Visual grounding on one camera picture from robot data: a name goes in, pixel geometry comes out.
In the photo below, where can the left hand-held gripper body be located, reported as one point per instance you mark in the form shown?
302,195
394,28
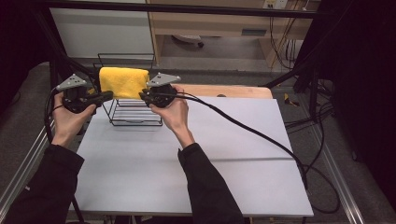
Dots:
76,99

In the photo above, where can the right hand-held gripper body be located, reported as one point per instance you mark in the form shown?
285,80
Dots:
162,93

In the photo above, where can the yellow towel with black trim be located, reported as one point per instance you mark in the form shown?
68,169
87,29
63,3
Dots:
124,82

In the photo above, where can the person's left hand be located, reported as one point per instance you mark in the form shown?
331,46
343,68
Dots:
67,124

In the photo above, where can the person's right hand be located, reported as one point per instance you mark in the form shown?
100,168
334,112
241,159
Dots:
177,118

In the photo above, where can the yellow black tape piece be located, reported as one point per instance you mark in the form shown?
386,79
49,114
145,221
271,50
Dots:
290,100
91,91

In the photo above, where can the office chair base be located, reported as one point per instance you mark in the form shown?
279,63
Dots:
188,39

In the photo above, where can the wooden table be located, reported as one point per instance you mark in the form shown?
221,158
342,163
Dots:
224,90

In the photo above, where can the white cabinet panel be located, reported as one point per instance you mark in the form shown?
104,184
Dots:
99,32

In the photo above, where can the light wooden desk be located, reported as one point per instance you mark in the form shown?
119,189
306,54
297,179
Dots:
218,26

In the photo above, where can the white table mat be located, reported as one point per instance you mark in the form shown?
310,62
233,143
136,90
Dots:
249,174

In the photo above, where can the white power strip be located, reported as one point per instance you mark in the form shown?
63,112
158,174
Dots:
275,3

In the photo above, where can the black frame post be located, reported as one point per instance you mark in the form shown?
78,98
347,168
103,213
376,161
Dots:
314,93
53,74

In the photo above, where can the aluminium floor rail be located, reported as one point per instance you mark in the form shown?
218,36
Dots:
25,161
339,174

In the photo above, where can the black frame crossbar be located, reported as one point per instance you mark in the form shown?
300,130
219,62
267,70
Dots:
186,10

